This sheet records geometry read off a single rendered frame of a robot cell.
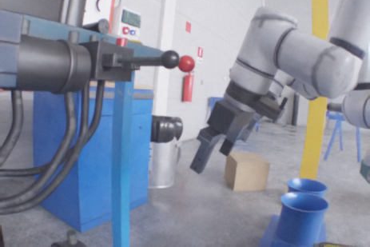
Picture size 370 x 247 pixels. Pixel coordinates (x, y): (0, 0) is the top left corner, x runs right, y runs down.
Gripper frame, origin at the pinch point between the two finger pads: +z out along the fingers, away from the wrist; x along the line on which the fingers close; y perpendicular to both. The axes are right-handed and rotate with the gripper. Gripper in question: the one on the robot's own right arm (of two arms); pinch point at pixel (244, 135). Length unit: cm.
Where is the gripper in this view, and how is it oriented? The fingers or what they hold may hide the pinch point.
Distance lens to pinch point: 93.4
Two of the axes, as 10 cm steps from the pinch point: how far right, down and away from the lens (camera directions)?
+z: -4.9, 8.7, 0.6
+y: 8.4, 4.8, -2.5
